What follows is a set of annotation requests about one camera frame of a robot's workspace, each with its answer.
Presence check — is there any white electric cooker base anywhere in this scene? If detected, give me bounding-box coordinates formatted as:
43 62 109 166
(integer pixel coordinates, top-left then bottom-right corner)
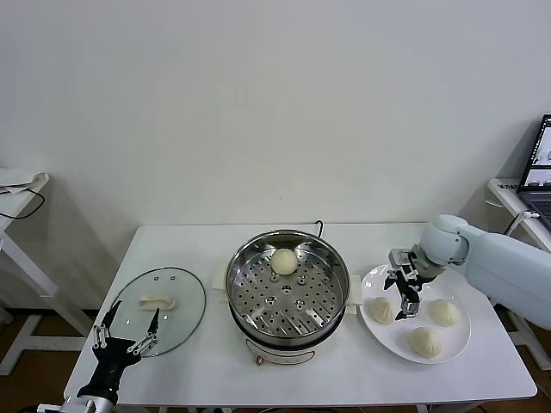
232 317 339 367

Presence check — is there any white side table with laptop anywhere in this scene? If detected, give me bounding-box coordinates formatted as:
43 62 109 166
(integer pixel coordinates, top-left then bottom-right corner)
487 176 551 372

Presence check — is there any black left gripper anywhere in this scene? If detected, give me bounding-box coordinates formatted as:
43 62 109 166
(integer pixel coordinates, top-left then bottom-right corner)
77 299 161 399

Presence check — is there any steel steamer pot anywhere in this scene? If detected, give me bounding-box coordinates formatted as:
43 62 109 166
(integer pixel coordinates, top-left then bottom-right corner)
213 229 363 342

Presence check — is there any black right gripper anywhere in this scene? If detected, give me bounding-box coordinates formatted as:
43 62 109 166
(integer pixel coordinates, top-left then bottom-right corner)
382 253 427 322

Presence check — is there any white side table with cloth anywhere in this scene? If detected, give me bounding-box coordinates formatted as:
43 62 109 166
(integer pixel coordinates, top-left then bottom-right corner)
0 166 94 376

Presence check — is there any white oval plate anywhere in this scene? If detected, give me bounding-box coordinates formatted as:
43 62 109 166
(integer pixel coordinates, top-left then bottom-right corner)
359 262 473 366

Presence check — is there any thin black cable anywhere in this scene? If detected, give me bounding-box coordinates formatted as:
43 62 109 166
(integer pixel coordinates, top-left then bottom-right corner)
0 182 46 221

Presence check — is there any white steamed baozi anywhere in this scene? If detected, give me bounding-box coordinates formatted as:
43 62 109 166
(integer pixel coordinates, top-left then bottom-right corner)
406 326 443 359
368 296 395 326
427 299 461 328
269 248 298 277

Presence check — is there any perforated steel steamer tray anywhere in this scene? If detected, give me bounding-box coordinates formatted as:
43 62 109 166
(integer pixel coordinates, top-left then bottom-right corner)
232 247 344 336

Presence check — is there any round glass pot lid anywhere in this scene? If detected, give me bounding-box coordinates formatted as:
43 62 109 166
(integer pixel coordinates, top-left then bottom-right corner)
106 266 207 358

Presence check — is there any dark grey laptop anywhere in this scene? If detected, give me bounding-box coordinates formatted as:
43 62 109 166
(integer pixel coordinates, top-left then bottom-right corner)
518 114 551 230

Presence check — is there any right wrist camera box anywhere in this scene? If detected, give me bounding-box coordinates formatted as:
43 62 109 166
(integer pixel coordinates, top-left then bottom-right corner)
387 248 417 274

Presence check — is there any white cloth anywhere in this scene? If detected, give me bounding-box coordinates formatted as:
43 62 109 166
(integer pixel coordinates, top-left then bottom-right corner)
0 167 49 194

